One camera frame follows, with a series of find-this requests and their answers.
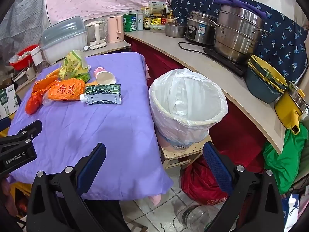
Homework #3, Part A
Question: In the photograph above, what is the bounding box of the blue white bag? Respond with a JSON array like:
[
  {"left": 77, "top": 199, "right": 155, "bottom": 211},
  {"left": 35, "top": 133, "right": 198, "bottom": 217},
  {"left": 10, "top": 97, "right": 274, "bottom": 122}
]
[{"left": 282, "top": 193, "right": 302, "bottom": 232}]

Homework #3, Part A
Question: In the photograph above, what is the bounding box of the white glass kettle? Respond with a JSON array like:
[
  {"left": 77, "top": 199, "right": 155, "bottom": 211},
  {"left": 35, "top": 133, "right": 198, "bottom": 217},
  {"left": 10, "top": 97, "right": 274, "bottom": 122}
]
[{"left": 85, "top": 20, "right": 108, "bottom": 49}]

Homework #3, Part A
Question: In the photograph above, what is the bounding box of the red curtain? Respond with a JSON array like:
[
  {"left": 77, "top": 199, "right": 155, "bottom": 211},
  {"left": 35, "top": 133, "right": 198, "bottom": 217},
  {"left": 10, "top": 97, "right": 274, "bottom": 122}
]
[{"left": 125, "top": 34, "right": 267, "bottom": 173}]

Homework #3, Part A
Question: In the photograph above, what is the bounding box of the grey plastic sheet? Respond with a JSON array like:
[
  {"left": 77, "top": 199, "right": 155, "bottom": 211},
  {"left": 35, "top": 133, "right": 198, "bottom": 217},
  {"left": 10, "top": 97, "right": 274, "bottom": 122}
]
[{"left": 0, "top": 0, "right": 50, "bottom": 62}]

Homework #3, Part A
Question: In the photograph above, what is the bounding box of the navy patterned cloth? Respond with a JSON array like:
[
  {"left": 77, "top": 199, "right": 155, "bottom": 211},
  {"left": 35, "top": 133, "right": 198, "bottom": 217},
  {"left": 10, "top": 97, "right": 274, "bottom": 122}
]
[{"left": 170, "top": 0, "right": 307, "bottom": 85}]

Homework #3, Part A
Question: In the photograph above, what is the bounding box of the small steel lidded pot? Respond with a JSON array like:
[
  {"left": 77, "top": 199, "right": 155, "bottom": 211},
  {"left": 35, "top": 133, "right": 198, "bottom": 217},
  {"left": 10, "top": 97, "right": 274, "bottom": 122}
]
[{"left": 165, "top": 20, "right": 186, "bottom": 38}]

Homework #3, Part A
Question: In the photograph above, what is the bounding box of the dark soy sauce bottle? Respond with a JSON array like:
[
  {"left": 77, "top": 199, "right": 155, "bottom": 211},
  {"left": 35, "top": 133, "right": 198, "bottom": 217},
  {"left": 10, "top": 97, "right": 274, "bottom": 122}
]
[{"left": 144, "top": 7, "right": 151, "bottom": 30}]

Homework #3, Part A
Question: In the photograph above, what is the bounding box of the white green carton box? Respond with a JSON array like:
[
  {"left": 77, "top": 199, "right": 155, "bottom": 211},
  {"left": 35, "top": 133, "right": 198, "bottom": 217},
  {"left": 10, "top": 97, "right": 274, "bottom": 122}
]
[{"left": 147, "top": 1, "right": 167, "bottom": 15}]

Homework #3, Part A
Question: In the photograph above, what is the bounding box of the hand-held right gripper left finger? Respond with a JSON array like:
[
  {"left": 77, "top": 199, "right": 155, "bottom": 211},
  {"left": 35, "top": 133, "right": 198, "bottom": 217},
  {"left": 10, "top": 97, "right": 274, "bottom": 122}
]
[{"left": 26, "top": 143, "right": 107, "bottom": 232}]

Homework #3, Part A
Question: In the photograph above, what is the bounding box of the black induction cooktop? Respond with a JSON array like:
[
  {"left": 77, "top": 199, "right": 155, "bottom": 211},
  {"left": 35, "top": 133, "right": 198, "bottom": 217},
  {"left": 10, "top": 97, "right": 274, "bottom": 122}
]
[{"left": 202, "top": 46, "right": 250, "bottom": 78}]

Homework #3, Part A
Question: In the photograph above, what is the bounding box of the white dish drainer with lid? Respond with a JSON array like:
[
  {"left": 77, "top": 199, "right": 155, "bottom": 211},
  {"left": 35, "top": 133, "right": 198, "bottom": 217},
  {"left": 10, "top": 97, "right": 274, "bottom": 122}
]
[{"left": 39, "top": 16, "right": 88, "bottom": 65}]

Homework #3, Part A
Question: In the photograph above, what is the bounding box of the red plastic basin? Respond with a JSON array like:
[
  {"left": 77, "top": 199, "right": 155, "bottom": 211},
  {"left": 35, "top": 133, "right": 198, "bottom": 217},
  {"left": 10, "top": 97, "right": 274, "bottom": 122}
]
[{"left": 9, "top": 44, "right": 39, "bottom": 71}]

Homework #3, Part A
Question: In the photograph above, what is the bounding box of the stack of yellow teal bowls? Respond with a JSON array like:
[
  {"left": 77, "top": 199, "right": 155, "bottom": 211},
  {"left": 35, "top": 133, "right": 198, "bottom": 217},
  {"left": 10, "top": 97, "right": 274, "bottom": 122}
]
[{"left": 246, "top": 54, "right": 289, "bottom": 104}]

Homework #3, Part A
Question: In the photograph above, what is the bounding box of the green tin can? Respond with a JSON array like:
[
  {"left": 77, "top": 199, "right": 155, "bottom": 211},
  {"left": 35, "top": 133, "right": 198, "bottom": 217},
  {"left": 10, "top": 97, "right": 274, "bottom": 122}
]
[{"left": 123, "top": 13, "right": 138, "bottom": 32}]

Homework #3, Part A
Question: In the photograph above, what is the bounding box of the pink electric kettle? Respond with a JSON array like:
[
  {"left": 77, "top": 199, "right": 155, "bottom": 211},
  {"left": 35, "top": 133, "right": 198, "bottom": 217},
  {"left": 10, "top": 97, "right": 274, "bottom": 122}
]
[{"left": 107, "top": 15, "right": 124, "bottom": 43}]

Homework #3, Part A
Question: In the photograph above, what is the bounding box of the red plastic bag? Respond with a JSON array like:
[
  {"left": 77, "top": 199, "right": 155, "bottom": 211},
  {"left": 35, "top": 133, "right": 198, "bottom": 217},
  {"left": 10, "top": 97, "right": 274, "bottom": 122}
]
[{"left": 181, "top": 158, "right": 230, "bottom": 206}]

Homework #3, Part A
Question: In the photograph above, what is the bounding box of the wooden stool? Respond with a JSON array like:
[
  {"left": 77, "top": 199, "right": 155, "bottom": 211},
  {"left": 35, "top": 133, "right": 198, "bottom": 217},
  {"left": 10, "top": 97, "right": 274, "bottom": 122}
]
[{"left": 160, "top": 135, "right": 213, "bottom": 170}]

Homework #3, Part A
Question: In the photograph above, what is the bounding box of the orange red plastic wrapper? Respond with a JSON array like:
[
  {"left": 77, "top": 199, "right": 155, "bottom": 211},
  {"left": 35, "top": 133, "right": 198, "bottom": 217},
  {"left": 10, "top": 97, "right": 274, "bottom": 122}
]
[{"left": 25, "top": 74, "right": 60, "bottom": 115}]

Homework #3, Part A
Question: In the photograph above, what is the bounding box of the clear food container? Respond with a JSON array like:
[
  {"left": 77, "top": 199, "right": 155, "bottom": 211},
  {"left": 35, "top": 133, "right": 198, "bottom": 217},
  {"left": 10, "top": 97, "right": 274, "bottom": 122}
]
[{"left": 150, "top": 24, "right": 166, "bottom": 33}]

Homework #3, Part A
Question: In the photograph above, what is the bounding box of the purple table cloth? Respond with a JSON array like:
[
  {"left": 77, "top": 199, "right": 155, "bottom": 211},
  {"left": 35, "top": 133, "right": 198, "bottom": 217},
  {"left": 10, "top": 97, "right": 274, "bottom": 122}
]
[{"left": 7, "top": 52, "right": 175, "bottom": 201}]

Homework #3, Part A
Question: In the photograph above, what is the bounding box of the black power cable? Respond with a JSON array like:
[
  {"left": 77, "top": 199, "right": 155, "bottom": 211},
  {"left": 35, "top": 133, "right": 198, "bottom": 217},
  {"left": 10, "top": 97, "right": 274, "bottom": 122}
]
[{"left": 178, "top": 42, "right": 206, "bottom": 52}]

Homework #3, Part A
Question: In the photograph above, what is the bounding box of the steel rice cooker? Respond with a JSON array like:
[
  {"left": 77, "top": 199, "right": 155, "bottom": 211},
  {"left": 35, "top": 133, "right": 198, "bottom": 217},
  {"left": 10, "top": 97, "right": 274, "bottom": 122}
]
[{"left": 185, "top": 11, "right": 218, "bottom": 46}]

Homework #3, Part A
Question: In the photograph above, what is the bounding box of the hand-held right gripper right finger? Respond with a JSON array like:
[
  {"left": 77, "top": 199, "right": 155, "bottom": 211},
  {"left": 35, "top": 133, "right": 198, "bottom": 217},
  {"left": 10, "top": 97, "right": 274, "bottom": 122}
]
[{"left": 203, "top": 142, "right": 284, "bottom": 232}]

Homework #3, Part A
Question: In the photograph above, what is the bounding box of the green plastic bag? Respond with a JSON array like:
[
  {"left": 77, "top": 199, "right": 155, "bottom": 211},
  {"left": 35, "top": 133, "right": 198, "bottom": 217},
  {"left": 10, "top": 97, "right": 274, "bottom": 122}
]
[{"left": 263, "top": 123, "right": 309, "bottom": 195}]

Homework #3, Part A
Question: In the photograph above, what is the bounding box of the large steel steamer pot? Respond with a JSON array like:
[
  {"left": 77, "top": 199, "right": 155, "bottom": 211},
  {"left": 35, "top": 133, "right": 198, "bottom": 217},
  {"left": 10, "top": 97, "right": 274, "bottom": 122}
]
[{"left": 210, "top": 4, "right": 272, "bottom": 64}]

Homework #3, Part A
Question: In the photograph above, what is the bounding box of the yellow green snack bag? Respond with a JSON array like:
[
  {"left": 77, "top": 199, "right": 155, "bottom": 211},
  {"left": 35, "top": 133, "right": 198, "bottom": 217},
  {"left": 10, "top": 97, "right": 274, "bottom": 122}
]
[{"left": 59, "top": 50, "right": 91, "bottom": 81}]

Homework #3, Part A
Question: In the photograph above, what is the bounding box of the white blue bottle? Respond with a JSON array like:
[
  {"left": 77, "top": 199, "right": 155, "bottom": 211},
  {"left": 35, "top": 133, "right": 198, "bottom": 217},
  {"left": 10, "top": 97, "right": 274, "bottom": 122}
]
[{"left": 137, "top": 11, "right": 145, "bottom": 31}]

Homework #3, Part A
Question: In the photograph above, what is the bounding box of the yellow electric pot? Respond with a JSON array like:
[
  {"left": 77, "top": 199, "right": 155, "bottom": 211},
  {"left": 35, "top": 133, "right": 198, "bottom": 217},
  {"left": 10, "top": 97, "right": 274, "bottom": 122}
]
[{"left": 274, "top": 82, "right": 307, "bottom": 135}]

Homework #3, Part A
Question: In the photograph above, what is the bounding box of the orange printed plastic bag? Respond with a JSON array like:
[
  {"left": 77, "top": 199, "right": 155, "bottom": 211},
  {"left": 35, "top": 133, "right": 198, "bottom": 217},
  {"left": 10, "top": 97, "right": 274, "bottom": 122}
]
[{"left": 43, "top": 78, "right": 86, "bottom": 106}]

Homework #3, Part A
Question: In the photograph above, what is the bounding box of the white bin with plastic liner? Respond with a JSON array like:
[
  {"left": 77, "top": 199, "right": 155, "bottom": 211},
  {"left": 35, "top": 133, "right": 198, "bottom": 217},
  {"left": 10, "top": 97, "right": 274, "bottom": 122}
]
[{"left": 149, "top": 69, "right": 229, "bottom": 151}]

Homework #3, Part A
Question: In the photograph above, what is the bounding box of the pink paper cup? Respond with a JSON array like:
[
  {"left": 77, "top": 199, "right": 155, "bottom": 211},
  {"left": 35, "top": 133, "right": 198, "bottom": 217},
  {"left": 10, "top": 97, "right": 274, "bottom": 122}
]
[{"left": 93, "top": 67, "right": 116, "bottom": 85}]

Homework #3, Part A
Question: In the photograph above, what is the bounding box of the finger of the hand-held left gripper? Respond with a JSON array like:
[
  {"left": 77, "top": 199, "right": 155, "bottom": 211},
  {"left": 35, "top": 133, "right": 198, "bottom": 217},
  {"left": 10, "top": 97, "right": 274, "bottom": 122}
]
[
  {"left": 7, "top": 120, "right": 43, "bottom": 147},
  {"left": 0, "top": 117, "right": 11, "bottom": 133}
]

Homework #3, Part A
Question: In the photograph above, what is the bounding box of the green white milk carton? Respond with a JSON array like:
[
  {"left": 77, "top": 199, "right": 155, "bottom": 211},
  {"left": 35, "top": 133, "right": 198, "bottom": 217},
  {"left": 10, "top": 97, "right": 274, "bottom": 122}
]
[{"left": 79, "top": 84, "right": 121, "bottom": 106}]

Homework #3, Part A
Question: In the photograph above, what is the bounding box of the cardboard box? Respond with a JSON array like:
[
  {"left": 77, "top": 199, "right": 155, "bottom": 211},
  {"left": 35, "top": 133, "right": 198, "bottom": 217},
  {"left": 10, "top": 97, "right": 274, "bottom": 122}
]
[{"left": 0, "top": 84, "right": 19, "bottom": 119}]

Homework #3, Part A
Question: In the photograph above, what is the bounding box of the clear plastic bottle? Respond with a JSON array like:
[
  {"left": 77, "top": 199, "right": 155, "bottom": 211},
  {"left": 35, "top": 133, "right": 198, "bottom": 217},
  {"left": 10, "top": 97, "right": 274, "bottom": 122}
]
[{"left": 172, "top": 204, "right": 224, "bottom": 232}]

